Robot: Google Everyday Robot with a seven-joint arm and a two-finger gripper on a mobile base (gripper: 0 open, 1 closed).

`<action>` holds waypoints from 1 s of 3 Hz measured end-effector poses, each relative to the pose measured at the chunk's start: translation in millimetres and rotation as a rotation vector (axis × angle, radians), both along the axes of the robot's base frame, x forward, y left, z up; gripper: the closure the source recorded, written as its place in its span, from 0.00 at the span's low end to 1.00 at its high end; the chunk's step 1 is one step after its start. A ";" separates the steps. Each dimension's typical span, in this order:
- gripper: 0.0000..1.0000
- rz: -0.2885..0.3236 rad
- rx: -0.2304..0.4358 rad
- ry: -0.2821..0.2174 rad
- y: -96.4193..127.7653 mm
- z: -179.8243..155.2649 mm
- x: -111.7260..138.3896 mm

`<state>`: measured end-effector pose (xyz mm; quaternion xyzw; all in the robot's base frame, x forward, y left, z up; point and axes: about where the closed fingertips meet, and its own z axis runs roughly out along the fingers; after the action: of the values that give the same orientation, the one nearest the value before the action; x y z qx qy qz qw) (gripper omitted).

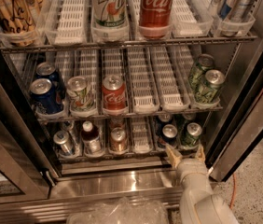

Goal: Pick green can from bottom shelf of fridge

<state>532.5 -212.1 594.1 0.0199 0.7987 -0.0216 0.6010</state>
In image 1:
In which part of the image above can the blue can bottom shelf rear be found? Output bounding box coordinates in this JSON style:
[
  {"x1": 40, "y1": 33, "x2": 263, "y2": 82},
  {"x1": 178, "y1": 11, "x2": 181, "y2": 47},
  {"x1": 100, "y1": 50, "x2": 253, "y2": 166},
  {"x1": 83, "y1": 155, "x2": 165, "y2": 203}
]
[{"x1": 155, "y1": 114, "x2": 173, "y2": 135}]

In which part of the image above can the stainless steel fridge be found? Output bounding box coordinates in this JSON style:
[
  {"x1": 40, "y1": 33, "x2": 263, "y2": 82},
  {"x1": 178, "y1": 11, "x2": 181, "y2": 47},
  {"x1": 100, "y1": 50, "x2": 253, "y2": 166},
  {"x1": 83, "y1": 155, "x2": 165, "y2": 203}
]
[{"x1": 0, "y1": 0, "x2": 263, "y2": 224}]

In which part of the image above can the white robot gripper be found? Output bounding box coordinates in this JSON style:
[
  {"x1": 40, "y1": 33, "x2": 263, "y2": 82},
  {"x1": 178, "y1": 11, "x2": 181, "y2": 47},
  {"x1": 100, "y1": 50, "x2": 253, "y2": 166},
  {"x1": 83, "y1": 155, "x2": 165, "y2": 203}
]
[{"x1": 165, "y1": 145, "x2": 210, "y2": 188}]

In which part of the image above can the green can middle shelf front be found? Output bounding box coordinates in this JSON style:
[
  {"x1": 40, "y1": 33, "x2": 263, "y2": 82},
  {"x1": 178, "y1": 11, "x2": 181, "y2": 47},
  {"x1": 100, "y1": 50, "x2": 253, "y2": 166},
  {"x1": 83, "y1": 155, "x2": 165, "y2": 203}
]
[{"x1": 194, "y1": 69, "x2": 225, "y2": 104}]

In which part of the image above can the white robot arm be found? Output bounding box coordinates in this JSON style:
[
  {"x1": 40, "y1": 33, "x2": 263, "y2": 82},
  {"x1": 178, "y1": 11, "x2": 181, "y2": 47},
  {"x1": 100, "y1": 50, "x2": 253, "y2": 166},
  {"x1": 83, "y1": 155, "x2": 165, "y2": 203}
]
[{"x1": 165, "y1": 145, "x2": 239, "y2": 224}]

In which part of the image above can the white 7up can middle shelf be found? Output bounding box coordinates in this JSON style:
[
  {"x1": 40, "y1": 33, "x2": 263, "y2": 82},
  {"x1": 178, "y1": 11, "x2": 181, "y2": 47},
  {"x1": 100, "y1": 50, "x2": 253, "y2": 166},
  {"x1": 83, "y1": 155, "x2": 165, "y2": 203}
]
[{"x1": 66, "y1": 76, "x2": 94, "y2": 112}]

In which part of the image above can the green can bottom shelf rear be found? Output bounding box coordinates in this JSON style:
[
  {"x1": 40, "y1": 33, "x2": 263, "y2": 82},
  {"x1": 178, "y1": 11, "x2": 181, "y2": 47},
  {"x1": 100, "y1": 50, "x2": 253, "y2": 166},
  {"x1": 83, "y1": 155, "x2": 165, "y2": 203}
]
[{"x1": 175, "y1": 113, "x2": 196, "y2": 132}]

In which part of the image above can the blue Pepsi can front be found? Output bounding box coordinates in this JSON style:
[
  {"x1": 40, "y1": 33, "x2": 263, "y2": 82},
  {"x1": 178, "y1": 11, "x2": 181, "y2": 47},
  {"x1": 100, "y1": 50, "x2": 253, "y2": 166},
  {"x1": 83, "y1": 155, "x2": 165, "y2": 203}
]
[{"x1": 30, "y1": 78, "x2": 63, "y2": 115}]

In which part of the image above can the red Coca-Cola can middle shelf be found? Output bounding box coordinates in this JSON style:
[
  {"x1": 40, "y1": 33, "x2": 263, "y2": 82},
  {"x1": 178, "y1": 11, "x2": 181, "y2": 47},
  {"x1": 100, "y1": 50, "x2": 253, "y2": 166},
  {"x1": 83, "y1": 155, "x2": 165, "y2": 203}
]
[{"x1": 102, "y1": 75, "x2": 126, "y2": 110}]

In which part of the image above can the silver can bottom shelf rear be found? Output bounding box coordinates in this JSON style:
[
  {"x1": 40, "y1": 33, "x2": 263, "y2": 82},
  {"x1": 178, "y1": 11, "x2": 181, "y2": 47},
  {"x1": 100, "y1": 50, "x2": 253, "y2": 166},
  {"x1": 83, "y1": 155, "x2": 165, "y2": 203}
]
[{"x1": 60, "y1": 120, "x2": 80, "y2": 146}]

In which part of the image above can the green can shelf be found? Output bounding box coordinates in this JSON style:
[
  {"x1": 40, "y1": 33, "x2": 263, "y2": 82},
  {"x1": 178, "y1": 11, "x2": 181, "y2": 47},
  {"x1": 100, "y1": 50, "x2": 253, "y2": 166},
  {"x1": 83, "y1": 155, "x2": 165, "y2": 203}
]
[
  {"x1": 181, "y1": 122, "x2": 202, "y2": 149},
  {"x1": 175, "y1": 113, "x2": 196, "y2": 132},
  {"x1": 194, "y1": 69, "x2": 225, "y2": 104},
  {"x1": 188, "y1": 53, "x2": 215, "y2": 91}
]

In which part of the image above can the green can middle shelf rear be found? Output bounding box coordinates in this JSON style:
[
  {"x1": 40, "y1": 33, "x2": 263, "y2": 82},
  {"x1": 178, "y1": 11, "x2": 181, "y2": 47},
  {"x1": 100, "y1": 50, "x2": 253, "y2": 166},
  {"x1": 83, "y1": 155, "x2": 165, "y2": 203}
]
[{"x1": 188, "y1": 53, "x2": 215, "y2": 91}]

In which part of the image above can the blue Pepsi can rear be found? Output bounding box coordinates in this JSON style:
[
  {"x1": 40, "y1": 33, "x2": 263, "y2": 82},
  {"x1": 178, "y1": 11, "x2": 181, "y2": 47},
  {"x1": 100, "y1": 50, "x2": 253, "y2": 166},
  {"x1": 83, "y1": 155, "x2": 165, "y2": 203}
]
[{"x1": 35, "y1": 62, "x2": 65, "y2": 99}]

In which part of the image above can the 7up bottle top shelf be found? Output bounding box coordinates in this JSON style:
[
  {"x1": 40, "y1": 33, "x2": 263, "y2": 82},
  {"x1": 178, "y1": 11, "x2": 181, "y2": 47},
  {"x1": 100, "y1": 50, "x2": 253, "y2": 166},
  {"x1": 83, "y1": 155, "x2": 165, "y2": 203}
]
[{"x1": 91, "y1": 0, "x2": 128, "y2": 41}]

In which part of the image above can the fridge left glass door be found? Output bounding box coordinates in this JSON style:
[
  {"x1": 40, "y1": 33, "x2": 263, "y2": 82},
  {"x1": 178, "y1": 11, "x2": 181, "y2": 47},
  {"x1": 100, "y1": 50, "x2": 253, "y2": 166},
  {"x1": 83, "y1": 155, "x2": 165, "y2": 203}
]
[{"x1": 0, "y1": 50, "x2": 58, "y2": 203}]

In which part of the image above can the dark bottle white cap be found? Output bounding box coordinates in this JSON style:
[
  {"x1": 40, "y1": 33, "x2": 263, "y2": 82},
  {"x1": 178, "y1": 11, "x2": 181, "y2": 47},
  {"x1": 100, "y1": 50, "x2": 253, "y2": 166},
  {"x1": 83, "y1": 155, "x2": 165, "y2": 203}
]
[{"x1": 81, "y1": 120, "x2": 102, "y2": 154}]

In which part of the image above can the fridge right door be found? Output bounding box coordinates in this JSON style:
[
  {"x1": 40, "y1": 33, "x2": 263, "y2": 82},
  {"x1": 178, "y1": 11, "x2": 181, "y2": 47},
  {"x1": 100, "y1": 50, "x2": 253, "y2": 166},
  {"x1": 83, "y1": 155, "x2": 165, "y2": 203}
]
[{"x1": 204, "y1": 3, "x2": 263, "y2": 183}]

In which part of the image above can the green can bottom shelf front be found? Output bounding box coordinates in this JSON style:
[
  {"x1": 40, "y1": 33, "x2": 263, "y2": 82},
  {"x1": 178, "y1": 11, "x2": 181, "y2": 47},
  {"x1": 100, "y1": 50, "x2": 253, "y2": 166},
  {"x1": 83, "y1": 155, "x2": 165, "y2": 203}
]
[{"x1": 181, "y1": 122, "x2": 202, "y2": 149}]

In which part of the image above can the blue pepsi can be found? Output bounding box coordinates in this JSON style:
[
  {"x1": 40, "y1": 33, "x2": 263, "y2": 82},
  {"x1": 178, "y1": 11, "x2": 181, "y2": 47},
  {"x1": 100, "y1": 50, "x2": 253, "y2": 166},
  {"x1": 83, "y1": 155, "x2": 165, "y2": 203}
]
[
  {"x1": 35, "y1": 62, "x2": 65, "y2": 99},
  {"x1": 30, "y1": 78, "x2": 63, "y2": 115}
]

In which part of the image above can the copper can bottom shelf front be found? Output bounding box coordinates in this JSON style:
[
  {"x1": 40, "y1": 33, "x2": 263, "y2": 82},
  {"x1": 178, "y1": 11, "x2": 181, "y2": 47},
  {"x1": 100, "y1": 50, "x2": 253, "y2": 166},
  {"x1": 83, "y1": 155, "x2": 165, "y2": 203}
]
[{"x1": 110, "y1": 127, "x2": 128, "y2": 152}]

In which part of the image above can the blue can bottom shelf front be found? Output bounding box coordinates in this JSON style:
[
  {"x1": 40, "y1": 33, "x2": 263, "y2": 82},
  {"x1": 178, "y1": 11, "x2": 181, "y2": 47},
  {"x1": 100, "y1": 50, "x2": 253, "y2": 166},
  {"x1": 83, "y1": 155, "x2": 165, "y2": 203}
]
[{"x1": 157, "y1": 124, "x2": 177, "y2": 148}]

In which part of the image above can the silver can bottom shelf front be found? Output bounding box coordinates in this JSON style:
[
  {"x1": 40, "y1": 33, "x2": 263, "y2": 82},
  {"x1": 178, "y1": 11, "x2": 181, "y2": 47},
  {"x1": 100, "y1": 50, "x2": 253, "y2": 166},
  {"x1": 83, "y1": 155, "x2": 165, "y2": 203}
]
[{"x1": 53, "y1": 130, "x2": 74, "y2": 156}]

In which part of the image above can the Coca-Cola bottle top shelf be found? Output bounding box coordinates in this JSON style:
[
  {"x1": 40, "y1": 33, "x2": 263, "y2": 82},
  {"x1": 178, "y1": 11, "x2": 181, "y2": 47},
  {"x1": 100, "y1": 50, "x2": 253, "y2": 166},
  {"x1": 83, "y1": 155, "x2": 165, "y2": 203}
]
[{"x1": 139, "y1": 0, "x2": 173, "y2": 39}]

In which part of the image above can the orange cable on floor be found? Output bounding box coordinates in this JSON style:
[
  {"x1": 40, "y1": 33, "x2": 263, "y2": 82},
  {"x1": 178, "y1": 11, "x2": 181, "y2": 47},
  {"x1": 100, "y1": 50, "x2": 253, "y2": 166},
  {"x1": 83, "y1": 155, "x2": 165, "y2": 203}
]
[{"x1": 228, "y1": 173, "x2": 238, "y2": 211}]

